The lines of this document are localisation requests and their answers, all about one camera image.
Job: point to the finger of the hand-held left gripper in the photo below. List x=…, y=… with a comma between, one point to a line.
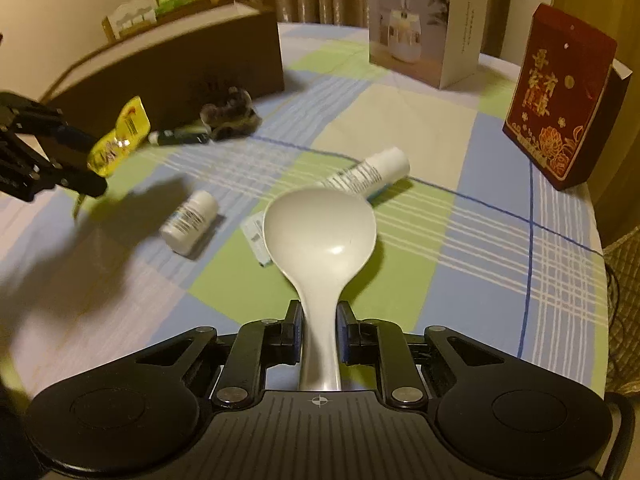
x=75, y=182
x=72, y=136

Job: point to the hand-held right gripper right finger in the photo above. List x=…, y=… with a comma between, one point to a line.
x=342, y=332

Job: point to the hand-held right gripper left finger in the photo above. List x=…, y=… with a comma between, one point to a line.
x=296, y=332

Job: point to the yellow snack pouch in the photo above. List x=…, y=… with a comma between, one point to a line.
x=122, y=130

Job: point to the dark green pen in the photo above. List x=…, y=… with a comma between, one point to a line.
x=175, y=136

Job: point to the white plastic rice spoon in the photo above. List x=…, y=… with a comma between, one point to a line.
x=320, y=230

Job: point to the small white pill bottle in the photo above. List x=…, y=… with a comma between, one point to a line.
x=187, y=220

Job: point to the brown cardboard box container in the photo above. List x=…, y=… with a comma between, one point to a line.
x=200, y=60

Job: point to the grey hair scrunchie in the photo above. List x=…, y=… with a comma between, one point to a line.
x=230, y=112

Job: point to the white printed tube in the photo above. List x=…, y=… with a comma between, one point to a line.
x=370, y=170

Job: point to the small white sachet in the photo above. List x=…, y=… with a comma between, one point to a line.
x=254, y=235

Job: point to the checked tablecloth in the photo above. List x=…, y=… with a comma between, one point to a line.
x=450, y=240

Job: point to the green carton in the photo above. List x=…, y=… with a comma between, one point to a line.
x=171, y=0

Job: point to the white humidifier carton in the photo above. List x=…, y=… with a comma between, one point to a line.
x=405, y=35

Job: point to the red gift box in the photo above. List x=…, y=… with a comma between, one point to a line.
x=550, y=100

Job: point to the ochre curtain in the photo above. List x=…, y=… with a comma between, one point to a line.
x=600, y=5

